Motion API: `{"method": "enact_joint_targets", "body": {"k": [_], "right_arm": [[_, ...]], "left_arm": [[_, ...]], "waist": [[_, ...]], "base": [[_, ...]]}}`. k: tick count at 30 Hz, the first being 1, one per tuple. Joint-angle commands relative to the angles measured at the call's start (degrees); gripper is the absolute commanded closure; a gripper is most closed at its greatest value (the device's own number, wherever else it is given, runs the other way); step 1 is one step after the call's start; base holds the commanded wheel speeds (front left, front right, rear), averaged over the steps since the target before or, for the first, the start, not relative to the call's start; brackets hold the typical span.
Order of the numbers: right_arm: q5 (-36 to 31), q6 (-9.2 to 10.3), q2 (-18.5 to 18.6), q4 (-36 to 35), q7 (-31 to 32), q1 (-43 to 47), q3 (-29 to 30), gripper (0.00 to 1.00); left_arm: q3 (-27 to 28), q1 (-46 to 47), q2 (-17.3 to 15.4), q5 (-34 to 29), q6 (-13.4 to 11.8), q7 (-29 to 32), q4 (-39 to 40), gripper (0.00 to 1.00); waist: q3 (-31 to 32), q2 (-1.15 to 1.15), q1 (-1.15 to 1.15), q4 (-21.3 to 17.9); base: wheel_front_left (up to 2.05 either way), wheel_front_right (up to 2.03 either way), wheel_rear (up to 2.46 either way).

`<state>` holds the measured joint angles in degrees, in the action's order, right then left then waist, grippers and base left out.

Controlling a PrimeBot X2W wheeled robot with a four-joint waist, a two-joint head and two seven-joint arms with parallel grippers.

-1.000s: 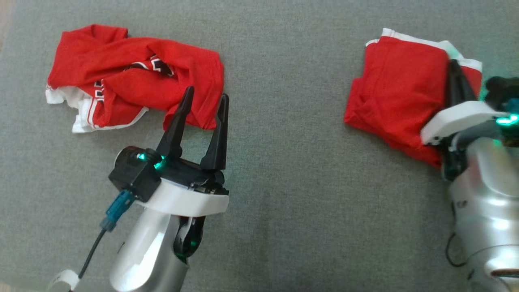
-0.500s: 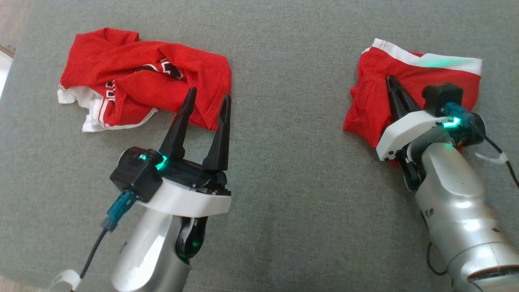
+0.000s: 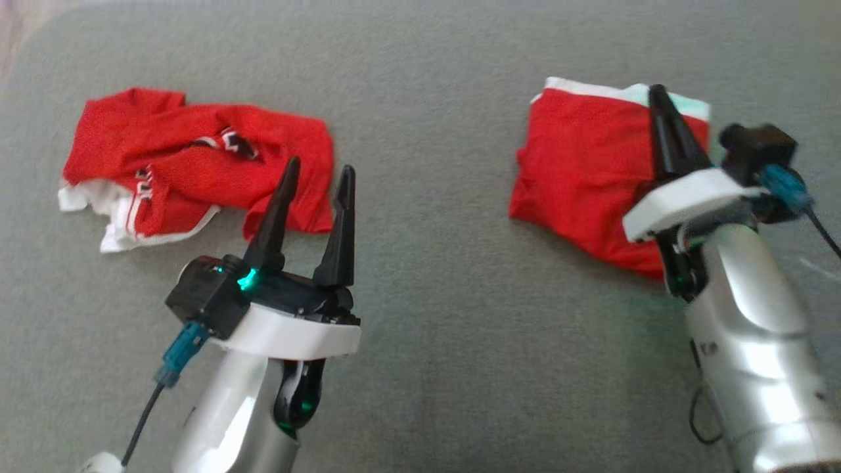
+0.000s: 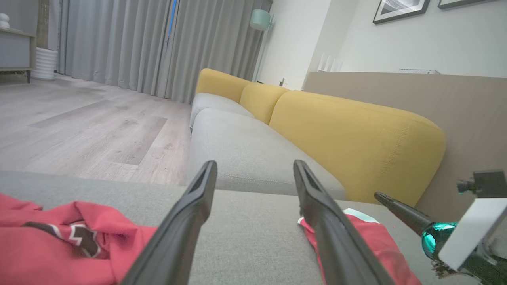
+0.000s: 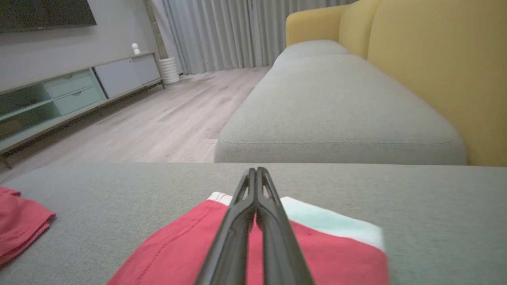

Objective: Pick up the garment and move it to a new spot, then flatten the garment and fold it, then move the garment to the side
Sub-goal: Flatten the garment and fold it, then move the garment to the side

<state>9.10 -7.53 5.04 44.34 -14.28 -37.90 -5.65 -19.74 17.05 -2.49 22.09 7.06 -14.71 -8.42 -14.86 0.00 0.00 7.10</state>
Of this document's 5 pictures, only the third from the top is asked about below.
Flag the red and white jersey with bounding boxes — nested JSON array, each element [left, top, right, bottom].
[[58, 87, 336, 254]]

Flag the right teal plug black cable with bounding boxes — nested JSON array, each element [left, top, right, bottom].
[[756, 164, 841, 260]]

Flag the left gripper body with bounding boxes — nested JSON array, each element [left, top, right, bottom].
[[212, 266, 363, 361]]

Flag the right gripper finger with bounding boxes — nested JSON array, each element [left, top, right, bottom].
[[648, 83, 714, 183]]

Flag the red garment white mint trim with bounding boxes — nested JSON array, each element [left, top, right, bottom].
[[509, 77, 712, 280]]

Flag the left teal plug black cable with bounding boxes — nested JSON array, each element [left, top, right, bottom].
[[120, 321, 211, 467]]

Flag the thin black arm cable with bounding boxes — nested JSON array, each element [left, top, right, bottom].
[[687, 338, 725, 447]]

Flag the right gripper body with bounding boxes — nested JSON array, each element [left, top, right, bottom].
[[622, 167, 771, 244]]

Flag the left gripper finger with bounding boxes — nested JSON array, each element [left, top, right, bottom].
[[313, 165, 357, 288], [243, 156, 302, 273]]

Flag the teal plug black cable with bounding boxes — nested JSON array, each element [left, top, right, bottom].
[[120, 321, 211, 467], [756, 164, 841, 260]]

